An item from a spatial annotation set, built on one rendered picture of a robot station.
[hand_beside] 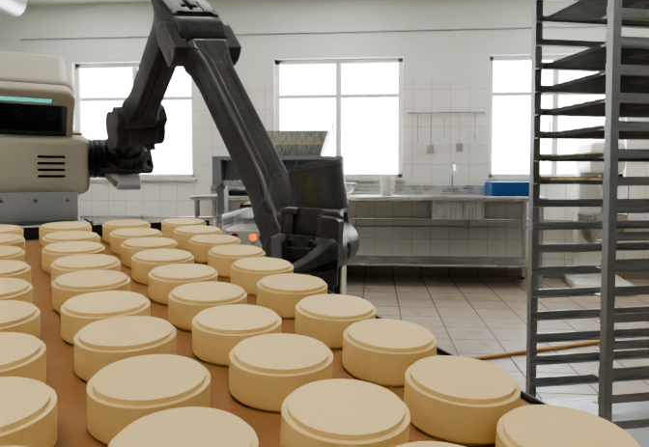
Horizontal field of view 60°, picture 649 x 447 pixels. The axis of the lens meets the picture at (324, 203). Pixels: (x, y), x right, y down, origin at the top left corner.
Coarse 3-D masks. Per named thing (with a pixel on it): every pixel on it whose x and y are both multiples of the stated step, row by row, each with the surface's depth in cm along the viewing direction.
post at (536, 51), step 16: (528, 224) 226; (528, 240) 226; (528, 256) 226; (528, 272) 226; (528, 288) 227; (528, 304) 227; (528, 320) 227; (528, 336) 227; (528, 352) 227; (528, 368) 227; (528, 384) 227
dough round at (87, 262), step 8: (72, 256) 45; (80, 256) 45; (88, 256) 45; (96, 256) 45; (104, 256) 45; (112, 256) 45; (56, 264) 42; (64, 264) 42; (72, 264) 42; (80, 264) 42; (88, 264) 42; (96, 264) 42; (104, 264) 43; (112, 264) 43; (120, 264) 44; (56, 272) 41; (64, 272) 41
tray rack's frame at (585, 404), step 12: (576, 408) 222; (588, 408) 222; (612, 408) 222; (624, 408) 222; (636, 408) 222; (648, 408) 222; (612, 420) 212; (636, 432) 202; (648, 432) 202; (648, 444) 193
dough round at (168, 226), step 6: (162, 222) 64; (168, 222) 63; (174, 222) 63; (180, 222) 63; (186, 222) 63; (192, 222) 63; (198, 222) 64; (204, 222) 65; (162, 228) 63; (168, 228) 62; (174, 228) 62; (162, 234) 63; (168, 234) 62
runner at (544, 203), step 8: (536, 200) 223; (544, 200) 224; (552, 200) 224; (560, 200) 225; (568, 200) 225; (576, 200) 226; (584, 200) 227; (592, 200) 227; (600, 200) 228; (624, 200) 230; (632, 200) 230; (640, 200) 231; (648, 200) 232
